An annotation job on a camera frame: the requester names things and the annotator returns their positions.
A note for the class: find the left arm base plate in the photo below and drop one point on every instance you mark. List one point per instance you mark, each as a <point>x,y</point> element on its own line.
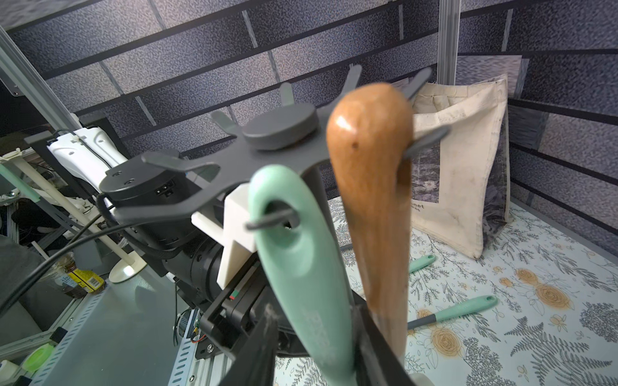
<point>203,337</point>

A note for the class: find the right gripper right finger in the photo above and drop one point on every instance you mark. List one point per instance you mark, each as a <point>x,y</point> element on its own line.
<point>375,362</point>

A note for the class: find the grey spatula mint handle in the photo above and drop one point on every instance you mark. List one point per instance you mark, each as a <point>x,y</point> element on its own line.
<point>461,309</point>

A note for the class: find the aluminium mounting rail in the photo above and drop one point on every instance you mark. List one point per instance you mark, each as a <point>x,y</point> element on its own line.
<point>197,363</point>

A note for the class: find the beige canvas tote bag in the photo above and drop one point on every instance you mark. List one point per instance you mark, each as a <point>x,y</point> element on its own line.
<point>461,185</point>

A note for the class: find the cream spoon light wood handle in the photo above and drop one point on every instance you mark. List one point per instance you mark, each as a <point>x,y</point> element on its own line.
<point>368,133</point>

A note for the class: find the cream stand outside cell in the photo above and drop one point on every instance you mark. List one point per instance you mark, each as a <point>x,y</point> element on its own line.
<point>16,170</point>

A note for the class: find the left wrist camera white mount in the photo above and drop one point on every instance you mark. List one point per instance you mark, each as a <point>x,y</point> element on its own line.
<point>238,243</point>

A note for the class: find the cream ladle mint handle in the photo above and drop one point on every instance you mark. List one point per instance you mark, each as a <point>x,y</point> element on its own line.
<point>305,271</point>

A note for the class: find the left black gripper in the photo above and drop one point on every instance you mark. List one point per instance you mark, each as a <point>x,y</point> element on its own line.
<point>238,315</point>

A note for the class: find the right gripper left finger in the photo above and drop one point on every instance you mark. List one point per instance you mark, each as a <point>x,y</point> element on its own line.
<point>255,365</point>

